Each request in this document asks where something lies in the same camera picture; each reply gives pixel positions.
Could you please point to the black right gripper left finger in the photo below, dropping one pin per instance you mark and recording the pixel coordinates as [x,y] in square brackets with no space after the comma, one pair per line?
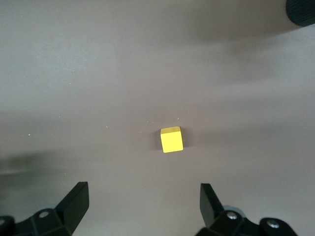
[69,216]

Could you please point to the yellow cube block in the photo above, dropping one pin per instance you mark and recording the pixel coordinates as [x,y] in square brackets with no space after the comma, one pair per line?
[172,141]

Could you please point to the black padded cylinder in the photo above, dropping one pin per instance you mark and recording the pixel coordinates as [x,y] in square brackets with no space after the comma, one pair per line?
[301,12]

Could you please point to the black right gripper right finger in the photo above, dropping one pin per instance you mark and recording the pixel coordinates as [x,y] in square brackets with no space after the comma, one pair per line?
[216,221]

